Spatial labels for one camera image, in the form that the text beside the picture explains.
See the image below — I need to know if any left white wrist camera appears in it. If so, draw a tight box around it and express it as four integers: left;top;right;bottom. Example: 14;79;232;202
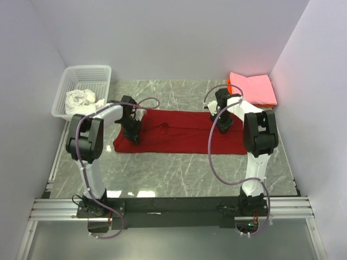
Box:
133;108;147;121

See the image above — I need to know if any aluminium frame rail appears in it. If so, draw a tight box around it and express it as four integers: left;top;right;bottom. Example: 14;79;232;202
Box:
16;175;329;260

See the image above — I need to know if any red t shirt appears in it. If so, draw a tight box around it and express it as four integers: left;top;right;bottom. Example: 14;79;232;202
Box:
113;110;247;155

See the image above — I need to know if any pink folded t shirt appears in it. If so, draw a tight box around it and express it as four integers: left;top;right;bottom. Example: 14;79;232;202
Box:
229;71;278;106

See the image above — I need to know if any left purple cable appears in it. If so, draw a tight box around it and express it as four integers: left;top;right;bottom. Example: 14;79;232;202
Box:
74;97;160;239

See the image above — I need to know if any orange folded t shirt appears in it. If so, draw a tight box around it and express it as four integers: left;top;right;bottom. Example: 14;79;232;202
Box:
226;77;275;108

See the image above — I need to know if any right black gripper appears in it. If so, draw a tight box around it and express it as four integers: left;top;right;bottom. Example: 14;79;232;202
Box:
209;110;234;135

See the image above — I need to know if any white plastic basket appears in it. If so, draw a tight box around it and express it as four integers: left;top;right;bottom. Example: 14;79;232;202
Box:
51;65;112;121

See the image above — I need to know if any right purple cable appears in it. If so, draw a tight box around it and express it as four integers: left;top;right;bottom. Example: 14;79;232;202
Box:
203;84;272;237

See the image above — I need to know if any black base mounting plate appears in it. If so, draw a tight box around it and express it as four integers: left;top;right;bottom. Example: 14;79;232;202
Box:
76;196;269;233

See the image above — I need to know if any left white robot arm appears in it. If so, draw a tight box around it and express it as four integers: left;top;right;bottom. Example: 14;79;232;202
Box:
66;95;146;218

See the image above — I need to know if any purple cable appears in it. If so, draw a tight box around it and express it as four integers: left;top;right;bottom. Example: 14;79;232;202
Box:
203;84;272;237
74;97;160;239

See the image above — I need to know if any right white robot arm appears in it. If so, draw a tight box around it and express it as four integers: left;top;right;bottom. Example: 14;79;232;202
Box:
207;84;279;216

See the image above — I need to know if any white crumpled t shirt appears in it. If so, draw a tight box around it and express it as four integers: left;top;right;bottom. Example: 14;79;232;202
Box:
65;89;105;115

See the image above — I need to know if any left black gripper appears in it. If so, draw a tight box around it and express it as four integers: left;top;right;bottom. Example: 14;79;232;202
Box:
117;117;142;145

